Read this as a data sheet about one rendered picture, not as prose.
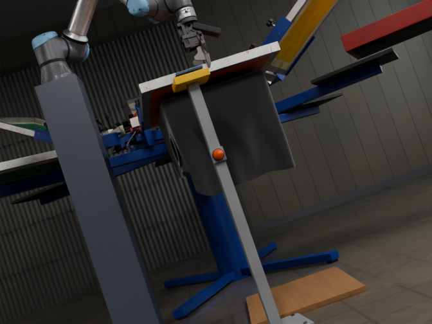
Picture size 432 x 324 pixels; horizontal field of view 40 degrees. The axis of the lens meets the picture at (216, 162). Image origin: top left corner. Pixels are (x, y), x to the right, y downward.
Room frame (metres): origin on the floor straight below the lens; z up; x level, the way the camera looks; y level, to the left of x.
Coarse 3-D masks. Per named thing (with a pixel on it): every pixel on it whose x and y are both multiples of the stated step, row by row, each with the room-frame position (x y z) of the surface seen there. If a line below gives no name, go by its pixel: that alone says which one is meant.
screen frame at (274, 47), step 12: (264, 48) 2.31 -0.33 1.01; (276, 48) 2.32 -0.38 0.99; (216, 60) 2.28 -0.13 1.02; (228, 60) 2.29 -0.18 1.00; (240, 60) 2.30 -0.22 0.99; (252, 60) 2.34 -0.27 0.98; (264, 72) 2.63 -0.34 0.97; (144, 84) 2.24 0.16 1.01; (156, 84) 2.25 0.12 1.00; (168, 84) 2.25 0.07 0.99; (144, 96) 2.30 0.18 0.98; (144, 108) 2.51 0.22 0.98; (144, 120) 2.76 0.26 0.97
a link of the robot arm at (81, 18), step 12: (84, 0) 2.50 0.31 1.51; (96, 0) 2.53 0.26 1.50; (84, 12) 2.52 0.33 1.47; (72, 24) 2.55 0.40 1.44; (84, 24) 2.55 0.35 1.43; (72, 36) 2.56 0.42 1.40; (84, 36) 2.59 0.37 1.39; (72, 48) 2.57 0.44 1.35; (84, 48) 2.62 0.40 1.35; (72, 60) 2.60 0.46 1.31; (84, 60) 2.67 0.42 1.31
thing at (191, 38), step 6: (192, 18) 2.27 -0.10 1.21; (180, 24) 2.28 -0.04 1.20; (186, 24) 2.29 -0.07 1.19; (192, 24) 2.29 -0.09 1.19; (180, 30) 2.29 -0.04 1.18; (186, 30) 2.29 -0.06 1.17; (192, 30) 2.28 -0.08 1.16; (198, 30) 2.29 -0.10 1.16; (180, 36) 2.28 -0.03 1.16; (186, 36) 2.26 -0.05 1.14; (192, 36) 2.26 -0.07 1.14; (198, 36) 2.27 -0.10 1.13; (186, 42) 2.26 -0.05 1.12; (192, 42) 2.27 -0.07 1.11; (198, 42) 2.27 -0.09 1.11; (186, 48) 2.27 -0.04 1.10; (192, 48) 2.31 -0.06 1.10
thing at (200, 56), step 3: (198, 48) 2.27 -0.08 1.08; (198, 51) 2.27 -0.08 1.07; (201, 51) 2.27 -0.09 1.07; (198, 54) 2.26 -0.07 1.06; (201, 54) 2.27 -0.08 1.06; (204, 54) 2.26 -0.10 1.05; (207, 54) 2.26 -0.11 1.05; (195, 57) 2.26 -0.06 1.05; (198, 57) 2.26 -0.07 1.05; (201, 57) 2.26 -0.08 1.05; (204, 57) 2.26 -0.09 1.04; (207, 57) 2.26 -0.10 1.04; (198, 60) 2.26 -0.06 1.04; (207, 60) 2.26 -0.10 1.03; (210, 60) 2.27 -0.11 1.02; (207, 63) 2.27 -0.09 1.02; (210, 63) 2.27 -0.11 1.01
